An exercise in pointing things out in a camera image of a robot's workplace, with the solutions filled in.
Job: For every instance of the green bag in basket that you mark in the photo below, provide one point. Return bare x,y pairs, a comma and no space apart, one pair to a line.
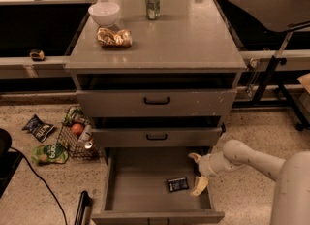
73,115

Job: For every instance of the wire basket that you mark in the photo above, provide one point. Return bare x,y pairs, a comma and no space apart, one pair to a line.
74,147

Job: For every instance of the black device at left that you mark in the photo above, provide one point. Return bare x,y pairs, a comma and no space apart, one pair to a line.
9,160

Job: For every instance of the grey drawer cabinet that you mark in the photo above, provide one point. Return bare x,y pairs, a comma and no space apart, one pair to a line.
188,48

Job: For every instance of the orange fruit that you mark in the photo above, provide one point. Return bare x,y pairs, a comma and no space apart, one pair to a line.
77,129

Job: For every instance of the green snack bag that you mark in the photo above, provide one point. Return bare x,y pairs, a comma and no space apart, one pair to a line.
50,154

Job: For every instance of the grey drawer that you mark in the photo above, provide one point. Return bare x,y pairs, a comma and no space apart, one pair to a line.
152,103
160,137
136,192

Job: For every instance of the grey top drawer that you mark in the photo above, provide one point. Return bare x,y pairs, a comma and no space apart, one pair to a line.
152,103

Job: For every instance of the green soda can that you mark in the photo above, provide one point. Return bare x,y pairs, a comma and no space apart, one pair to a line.
152,9

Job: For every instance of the dark blue rxbar wrapper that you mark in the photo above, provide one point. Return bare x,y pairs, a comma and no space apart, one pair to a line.
177,184

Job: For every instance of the grey middle drawer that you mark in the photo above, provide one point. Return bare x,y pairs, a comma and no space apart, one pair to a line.
160,137

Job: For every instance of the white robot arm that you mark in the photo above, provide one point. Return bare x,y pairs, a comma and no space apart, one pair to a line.
291,198

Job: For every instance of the grey bottom drawer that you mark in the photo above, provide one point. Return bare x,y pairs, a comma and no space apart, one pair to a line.
136,192

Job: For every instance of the small tape measure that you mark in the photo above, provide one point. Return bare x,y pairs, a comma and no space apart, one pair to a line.
37,55

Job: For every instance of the brown snack bag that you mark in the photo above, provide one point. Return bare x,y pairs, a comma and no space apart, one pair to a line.
109,38

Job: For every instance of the blue chip bag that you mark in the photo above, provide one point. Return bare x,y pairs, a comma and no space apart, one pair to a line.
38,129

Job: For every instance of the white bottle in basket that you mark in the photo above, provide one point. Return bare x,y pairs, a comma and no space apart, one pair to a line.
86,134

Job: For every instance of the black stand with tray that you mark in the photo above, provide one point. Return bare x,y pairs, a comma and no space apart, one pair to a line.
273,39

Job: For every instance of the white bowl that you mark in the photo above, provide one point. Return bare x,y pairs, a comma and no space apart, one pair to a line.
104,13

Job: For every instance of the black bar object on floor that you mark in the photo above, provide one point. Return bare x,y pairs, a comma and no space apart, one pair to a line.
84,208

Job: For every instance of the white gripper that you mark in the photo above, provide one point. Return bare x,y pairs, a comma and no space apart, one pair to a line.
205,166

